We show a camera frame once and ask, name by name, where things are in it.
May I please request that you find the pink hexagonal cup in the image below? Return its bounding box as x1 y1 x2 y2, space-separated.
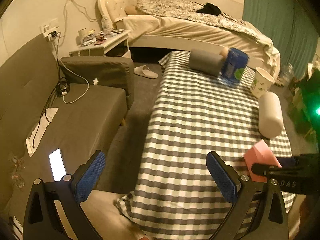
244 139 281 183

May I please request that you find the green curtain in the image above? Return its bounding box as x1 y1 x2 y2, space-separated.
242 0 319 79

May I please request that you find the dark grey sofa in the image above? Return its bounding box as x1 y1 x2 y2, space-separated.
1 35 134 221

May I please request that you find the grey plastic cup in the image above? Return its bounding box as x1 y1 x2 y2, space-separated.
188 49 225 76

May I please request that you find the bed with beige sheet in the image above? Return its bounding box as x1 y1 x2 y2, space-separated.
97 0 280 78

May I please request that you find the white plastic cup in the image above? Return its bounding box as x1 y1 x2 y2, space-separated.
258 92 284 139

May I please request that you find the black garment on bed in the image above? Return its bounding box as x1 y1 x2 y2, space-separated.
196 3 222 16

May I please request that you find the clear water bottle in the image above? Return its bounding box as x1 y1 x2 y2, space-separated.
101 16 113 37

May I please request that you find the beige slipper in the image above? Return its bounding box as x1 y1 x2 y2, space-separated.
134 65 158 79

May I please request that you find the white bedside table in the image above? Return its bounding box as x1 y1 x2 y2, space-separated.
69 30 131 59

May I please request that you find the tan plastic cup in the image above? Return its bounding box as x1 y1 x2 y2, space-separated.
219 47 229 58

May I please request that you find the grey white checkered tablecloth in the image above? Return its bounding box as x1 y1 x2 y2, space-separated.
115 50 296 240

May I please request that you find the white charging cable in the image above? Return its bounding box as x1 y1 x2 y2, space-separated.
57 0 99 105

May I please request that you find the glowing smartphone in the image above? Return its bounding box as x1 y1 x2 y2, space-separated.
49 148 67 181

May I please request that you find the white paper cup green print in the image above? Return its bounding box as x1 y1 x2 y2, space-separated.
250 67 274 98

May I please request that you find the large water jug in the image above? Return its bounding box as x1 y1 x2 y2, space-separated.
279 63 294 86

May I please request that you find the white paper on sofa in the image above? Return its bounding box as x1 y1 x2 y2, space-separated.
25 107 59 157

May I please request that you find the floral patterned quilt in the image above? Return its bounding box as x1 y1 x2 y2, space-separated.
136 0 258 40

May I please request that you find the wall power strip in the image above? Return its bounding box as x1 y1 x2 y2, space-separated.
40 18 59 41

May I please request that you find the blue drink can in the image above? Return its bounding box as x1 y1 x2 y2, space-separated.
218 48 249 87

